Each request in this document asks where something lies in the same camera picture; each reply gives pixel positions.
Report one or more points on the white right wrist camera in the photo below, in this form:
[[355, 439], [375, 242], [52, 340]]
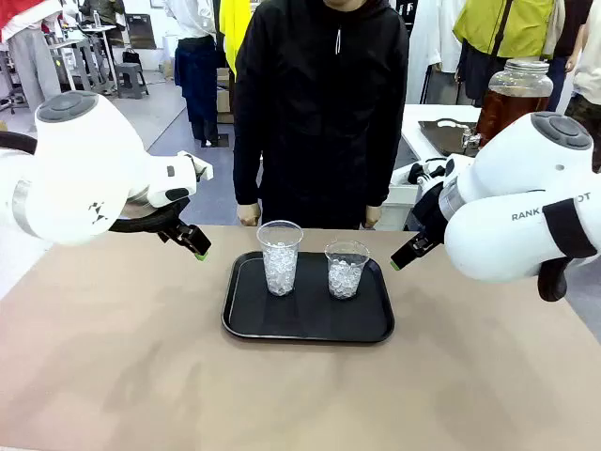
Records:
[[429, 171]]

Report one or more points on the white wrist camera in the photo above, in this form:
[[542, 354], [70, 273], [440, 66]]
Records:
[[429, 171], [199, 166]]

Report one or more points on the white hanging garment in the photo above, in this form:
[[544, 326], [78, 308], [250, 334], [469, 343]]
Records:
[[432, 47]]

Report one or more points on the mannequin in lime jacket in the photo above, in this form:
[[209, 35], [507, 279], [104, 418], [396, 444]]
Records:
[[502, 23]]

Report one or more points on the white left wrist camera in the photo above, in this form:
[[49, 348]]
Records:
[[199, 166]]

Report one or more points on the dark metal drip tray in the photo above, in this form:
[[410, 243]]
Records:
[[443, 136]]

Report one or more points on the dark display board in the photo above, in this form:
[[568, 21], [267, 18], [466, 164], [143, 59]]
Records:
[[141, 30]]

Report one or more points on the mannequin with navy skirt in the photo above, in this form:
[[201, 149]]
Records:
[[195, 70]]

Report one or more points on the person's right hand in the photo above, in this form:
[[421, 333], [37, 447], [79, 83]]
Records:
[[249, 215]]

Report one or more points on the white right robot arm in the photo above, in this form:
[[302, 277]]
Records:
[[507, 188]]

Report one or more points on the short clear plastic cup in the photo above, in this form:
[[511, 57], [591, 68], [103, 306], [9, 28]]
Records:
[[346, 275]]

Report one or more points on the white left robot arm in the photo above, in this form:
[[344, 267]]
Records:
[[80, 174]]

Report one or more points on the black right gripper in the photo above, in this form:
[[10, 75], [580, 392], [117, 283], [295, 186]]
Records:
[[429, 211]]

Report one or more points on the grey plastic stool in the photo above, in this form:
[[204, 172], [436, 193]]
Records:
[[132, 77]]

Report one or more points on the tall clear plastic cup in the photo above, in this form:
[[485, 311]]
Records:
[[280, 263]]

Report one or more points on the grey standing desk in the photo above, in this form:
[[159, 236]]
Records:
[[84, 47]]

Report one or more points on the small black bag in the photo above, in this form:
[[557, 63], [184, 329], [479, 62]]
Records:
[[131, 57]]

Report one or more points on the person's left hand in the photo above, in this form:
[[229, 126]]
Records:
[[372, 217]]

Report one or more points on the black rectangular serving tray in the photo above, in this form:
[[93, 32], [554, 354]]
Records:
[[307, 319]]

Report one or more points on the person in white top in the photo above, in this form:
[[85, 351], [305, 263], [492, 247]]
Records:
[[589, 56]]

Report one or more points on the person's right forearm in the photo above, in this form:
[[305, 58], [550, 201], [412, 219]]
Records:
[[246, 174]]

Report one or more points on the person in olive shirt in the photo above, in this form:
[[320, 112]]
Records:
[[105, 11]]

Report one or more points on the person in black jacket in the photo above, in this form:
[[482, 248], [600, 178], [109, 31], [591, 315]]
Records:
[[319, 117]]

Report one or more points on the yellow hanging cloth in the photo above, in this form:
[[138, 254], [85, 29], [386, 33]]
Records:
[[232, 33]]

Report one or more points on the stacked brown cardboard boxes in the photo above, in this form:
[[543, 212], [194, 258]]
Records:
[[224, 98]]

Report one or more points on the person's left forearm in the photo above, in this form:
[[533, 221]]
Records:
[[380, 178]]

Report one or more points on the glass tea dispenser jar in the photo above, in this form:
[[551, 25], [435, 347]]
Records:
[[514, 89]]

